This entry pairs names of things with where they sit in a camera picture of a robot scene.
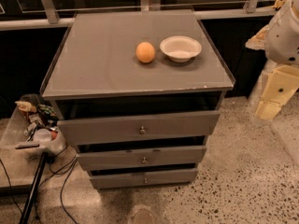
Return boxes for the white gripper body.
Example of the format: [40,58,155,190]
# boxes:
[261,65,299,106]

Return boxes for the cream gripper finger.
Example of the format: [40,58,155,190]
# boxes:
[255,101,281,119]

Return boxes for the grey bottom drawer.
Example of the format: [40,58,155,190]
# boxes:
[90,168,197,189]

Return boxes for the grey drawer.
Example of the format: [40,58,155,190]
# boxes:
[77,146,206,171]
[58,111,220,145]
[90,168,197,189]

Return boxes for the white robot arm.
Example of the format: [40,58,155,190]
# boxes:
[246,0,299,119]

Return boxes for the grey middle drawer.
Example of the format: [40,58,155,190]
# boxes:
[77,146,206,171]

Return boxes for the grey drawer cabinet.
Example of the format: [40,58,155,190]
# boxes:
[41,10,235,177]

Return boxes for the grey top drawer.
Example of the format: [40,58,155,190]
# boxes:
[58,111,220,145]

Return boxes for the white paper bowl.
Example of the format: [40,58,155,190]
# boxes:
[160,35,202,63]

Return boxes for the orange ball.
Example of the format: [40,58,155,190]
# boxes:
[135,42,155,63]

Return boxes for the assorted items in bin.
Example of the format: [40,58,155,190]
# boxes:
[16,101,58,142]

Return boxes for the black stand pole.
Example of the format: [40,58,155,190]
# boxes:
[19,152,48,224]

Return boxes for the yellow clamp on rail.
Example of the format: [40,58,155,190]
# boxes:
[273,0,287,10]

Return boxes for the metal railing frame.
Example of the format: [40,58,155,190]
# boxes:
[0,0,275,31]

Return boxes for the black floor cable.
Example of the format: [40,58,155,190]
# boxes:
[34,145,78,224]

